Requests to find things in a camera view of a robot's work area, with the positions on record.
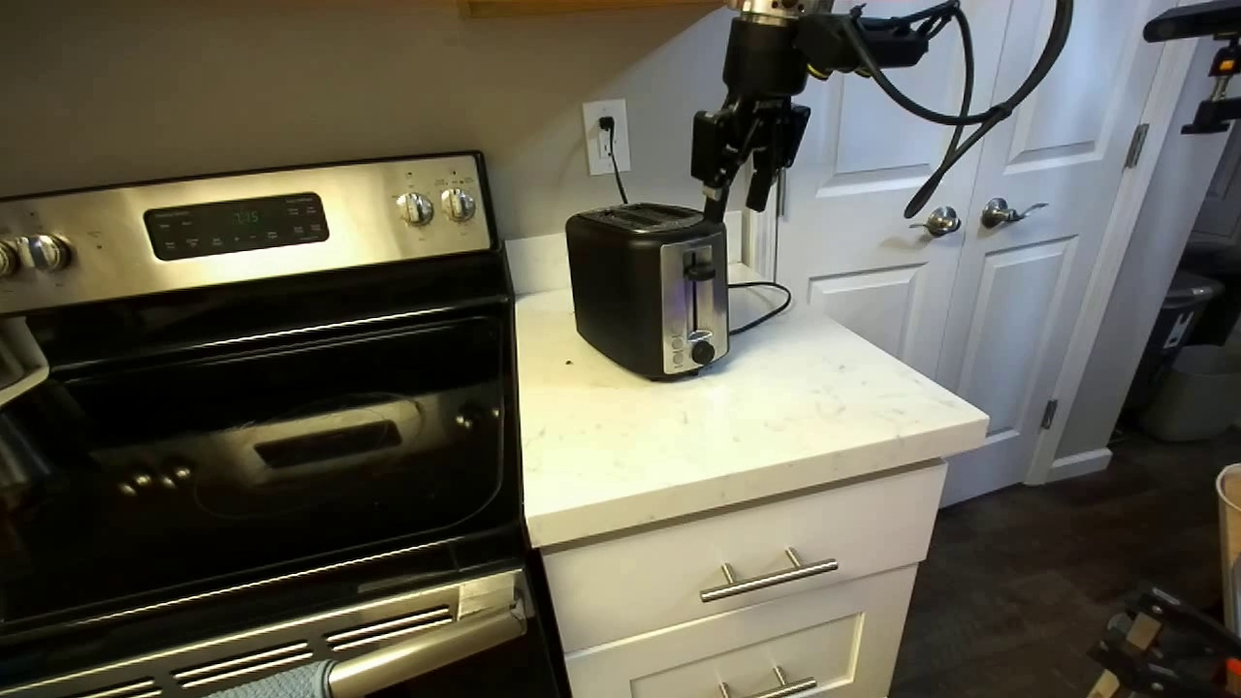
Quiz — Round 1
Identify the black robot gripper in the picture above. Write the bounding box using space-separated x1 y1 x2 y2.
689 10 813 226

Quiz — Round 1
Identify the black and steel toaster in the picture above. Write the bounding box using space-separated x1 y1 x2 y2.
562 200 733 385

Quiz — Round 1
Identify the white panel door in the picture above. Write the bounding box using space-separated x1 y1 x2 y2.
940 0 1174 513
777 0 1038 513

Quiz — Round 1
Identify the white base cabinet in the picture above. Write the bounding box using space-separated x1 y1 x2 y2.
539 460 955 698

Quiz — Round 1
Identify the grey trash bin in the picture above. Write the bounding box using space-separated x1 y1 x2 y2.
1135 269 1241 446

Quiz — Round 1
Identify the stainless steel black stove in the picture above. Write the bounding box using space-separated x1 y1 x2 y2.
0 150 573 698

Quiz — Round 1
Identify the beige bucket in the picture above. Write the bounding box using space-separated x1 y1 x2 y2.
1210 460 1241 627

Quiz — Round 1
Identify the black and orange tool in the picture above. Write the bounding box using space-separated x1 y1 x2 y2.
1083 581 1241 698

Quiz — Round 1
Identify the grey dish towel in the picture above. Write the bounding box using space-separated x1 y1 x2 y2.
208 654 336 698

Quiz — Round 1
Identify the black toaster power cord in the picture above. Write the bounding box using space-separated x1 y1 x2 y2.
592 112 795 340

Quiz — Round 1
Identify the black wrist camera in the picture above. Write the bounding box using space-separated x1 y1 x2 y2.
802 4 936 79

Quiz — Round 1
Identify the white wall outlet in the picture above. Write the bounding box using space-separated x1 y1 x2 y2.
577 97 636 179

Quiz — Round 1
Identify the silver door lever handle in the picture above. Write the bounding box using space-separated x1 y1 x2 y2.
906 200 971 243
976 194 1051 238

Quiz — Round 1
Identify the long silver drawer bar handle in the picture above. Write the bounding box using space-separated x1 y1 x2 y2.
694 545 842 607

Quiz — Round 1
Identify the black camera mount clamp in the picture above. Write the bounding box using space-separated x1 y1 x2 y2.
1139 0 1241 134

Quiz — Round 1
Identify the short silver drawer bar handle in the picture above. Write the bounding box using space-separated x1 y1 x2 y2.
715 662 822 698

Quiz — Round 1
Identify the steel oven door handle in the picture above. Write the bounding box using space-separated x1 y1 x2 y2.
323 596 537 698

